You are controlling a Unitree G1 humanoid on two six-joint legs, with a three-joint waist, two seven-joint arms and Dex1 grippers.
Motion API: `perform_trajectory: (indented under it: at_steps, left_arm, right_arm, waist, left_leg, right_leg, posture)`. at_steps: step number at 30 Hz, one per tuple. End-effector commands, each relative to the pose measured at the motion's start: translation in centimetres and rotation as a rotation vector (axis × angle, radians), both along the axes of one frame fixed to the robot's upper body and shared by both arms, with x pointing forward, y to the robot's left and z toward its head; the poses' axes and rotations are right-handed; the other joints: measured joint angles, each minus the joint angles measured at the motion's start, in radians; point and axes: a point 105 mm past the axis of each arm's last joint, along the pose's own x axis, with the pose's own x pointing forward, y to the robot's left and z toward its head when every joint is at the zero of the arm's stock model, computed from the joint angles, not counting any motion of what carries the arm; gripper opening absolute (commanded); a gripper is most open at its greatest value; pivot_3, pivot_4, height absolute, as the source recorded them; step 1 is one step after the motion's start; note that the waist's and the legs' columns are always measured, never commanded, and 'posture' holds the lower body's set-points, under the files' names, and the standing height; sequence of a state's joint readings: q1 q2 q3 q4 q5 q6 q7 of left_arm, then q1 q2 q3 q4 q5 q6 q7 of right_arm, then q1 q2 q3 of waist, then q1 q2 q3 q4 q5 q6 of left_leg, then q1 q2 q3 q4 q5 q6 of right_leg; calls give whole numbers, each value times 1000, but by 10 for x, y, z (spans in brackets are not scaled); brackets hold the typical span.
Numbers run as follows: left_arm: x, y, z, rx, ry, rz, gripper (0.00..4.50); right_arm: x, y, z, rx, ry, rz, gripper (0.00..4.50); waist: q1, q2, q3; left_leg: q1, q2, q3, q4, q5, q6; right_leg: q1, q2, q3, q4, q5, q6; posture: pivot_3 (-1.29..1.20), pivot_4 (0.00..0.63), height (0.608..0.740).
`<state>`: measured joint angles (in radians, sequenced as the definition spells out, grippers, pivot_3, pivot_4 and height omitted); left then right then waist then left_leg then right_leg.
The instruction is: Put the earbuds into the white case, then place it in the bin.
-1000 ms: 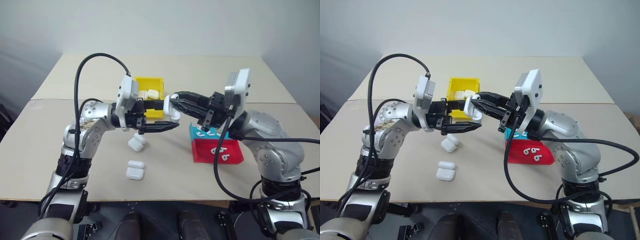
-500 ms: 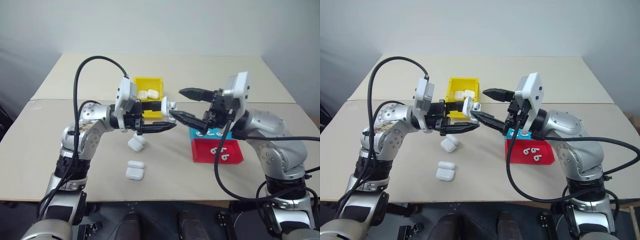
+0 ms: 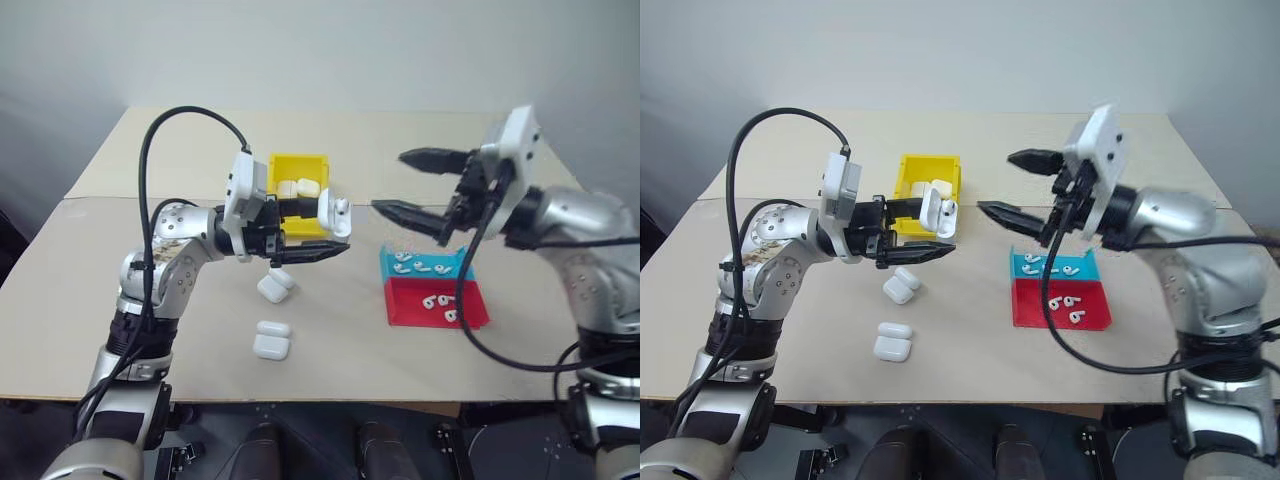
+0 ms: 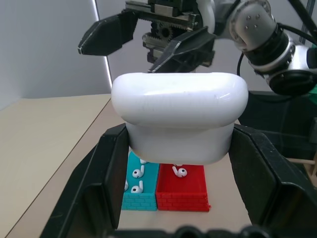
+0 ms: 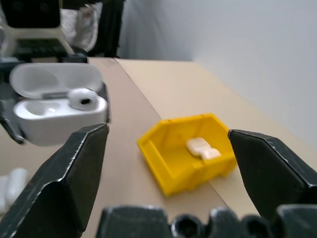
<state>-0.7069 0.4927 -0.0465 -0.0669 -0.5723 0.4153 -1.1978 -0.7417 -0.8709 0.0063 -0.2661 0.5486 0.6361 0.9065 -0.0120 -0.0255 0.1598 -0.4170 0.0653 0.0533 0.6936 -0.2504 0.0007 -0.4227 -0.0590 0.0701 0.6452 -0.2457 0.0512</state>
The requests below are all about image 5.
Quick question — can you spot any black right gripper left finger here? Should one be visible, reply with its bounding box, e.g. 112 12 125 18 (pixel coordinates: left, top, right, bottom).
0 122 110 238

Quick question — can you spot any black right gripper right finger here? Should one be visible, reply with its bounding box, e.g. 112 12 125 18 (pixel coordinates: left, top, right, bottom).
227 129 317 219

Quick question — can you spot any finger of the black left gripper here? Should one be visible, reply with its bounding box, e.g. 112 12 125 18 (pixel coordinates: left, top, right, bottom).
100 82 111 124
0 81 26 145

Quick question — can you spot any white earbud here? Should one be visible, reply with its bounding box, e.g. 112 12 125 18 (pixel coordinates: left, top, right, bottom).
186 137 211 156
67 87 98 111

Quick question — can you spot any white earbud case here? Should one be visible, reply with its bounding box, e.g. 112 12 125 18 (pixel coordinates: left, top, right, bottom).
6 168 28 208
9 62 108 147
201 148 222 161

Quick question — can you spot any closed white earbud case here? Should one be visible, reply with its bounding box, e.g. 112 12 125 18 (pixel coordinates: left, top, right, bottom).
201 148 222 161

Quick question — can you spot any white earbud in bin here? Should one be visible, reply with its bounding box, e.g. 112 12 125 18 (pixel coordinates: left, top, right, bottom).
186 137 211 156

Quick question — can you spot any yellow plastic bin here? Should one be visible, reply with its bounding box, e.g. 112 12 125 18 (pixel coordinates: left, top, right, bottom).
137 113 237 198

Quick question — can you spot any white plastic bag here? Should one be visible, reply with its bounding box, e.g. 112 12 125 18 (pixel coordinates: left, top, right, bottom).
60 2 104 52

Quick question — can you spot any black cloth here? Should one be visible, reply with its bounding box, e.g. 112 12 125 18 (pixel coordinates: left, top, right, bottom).
93 0 124 58

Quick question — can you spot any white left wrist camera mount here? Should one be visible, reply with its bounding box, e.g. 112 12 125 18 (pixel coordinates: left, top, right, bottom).
0 0 75 59

